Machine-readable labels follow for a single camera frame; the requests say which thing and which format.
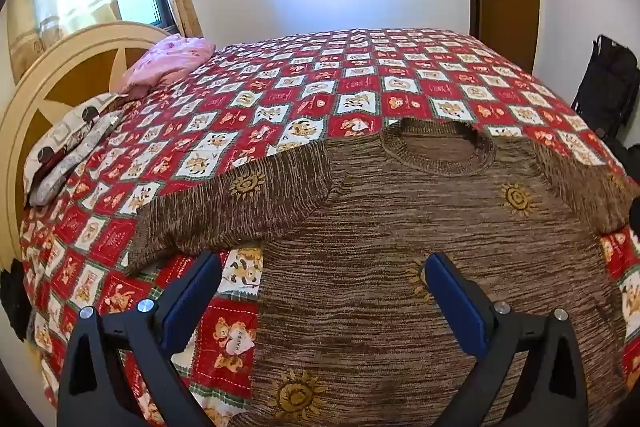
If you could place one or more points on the white patterned pillow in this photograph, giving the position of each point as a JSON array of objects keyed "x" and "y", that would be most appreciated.
[{"x": 60, "y": 134}]

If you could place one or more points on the brown knitted sweater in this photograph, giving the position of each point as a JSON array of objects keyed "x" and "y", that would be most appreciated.
[{"x": 375, "y": 257}]

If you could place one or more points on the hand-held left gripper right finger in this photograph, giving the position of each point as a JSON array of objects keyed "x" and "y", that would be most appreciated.
[{"x": 455, "y": 302}]

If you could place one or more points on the grey patterned pillow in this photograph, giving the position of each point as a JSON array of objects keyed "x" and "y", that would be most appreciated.
[{"x": 75, "y": 162}]

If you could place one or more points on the cream wooden headboard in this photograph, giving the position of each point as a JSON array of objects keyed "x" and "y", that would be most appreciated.
[{"x": 75, "y": 57}]

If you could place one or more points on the black suitcase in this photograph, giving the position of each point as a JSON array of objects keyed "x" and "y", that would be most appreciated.
[{"x": 607, "y": 82}]

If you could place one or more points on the pink pillow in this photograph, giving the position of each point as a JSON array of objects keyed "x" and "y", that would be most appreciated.
[{"x": 170, "y": 57}]

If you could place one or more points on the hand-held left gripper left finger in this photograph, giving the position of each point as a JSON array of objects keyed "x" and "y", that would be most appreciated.
[{"x": 192, "y": 292}]

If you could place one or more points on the red checkered printed quilt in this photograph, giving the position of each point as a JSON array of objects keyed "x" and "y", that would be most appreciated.
[{"x": 350, "y": 72}]

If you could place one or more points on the black cloth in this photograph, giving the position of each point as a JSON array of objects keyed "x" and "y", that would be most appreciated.
[{"x": 15, "y": 302}]

